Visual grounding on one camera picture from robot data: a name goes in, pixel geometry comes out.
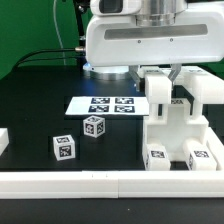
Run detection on white fence rail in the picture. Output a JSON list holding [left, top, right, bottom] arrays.
[[206, 128, 224, 171], [0, 171, 224, 199]]

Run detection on white front fence rail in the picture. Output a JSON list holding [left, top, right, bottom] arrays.
[[0, 171, 224, 199]]

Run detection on white right fence rail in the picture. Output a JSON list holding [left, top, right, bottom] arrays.
[[206, 128, 224, 171]]

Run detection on white flat plate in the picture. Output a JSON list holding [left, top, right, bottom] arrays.
[[65, 96, 149, 116]]

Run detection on black cables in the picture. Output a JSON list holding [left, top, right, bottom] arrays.
[[12, 47, 88, 70]]

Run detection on white tagged cube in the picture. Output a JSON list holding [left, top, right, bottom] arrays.
[[83, 115, 105, 138], [53, 135, 76, 161]]

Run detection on white tagged cube front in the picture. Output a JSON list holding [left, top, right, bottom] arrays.
[[53, 135, 76, 161]]

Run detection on white chair seat part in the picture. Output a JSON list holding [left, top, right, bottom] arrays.
[[142, 98, 208, 161]]

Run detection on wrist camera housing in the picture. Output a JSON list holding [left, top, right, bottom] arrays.
[[90, 0, 142, 16]]

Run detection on white left fence piece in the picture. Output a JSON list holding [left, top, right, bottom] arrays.
[[0, 128, 9, 156]]

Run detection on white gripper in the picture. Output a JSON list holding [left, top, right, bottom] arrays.
[[86, 3, 224, 92]]

